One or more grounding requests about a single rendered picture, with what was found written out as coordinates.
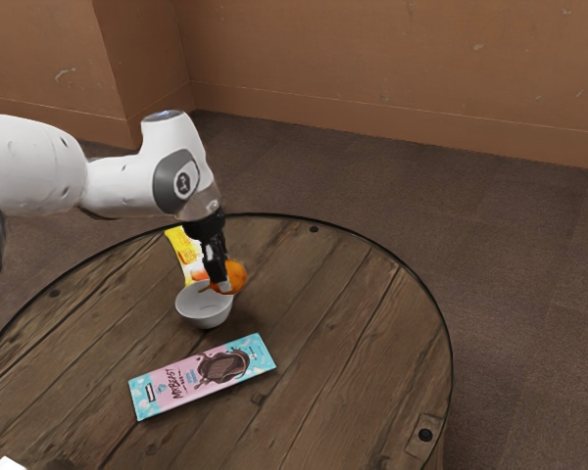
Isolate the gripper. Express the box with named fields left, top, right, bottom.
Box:
left=182, top=209, right=232, bottom=294

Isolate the orange fruit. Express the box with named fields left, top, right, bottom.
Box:
left=223, top=258, right=250, bottom=296

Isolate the yellow snack packet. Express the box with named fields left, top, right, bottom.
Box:
left=164, top=225, right=212, bottom=288

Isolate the white bowl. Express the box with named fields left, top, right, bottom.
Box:
left=174, top=282, right=235, bottom=331

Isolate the pink and blue chocolate bar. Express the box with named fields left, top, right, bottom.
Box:
left=127, top=332, right=277, bottom=422

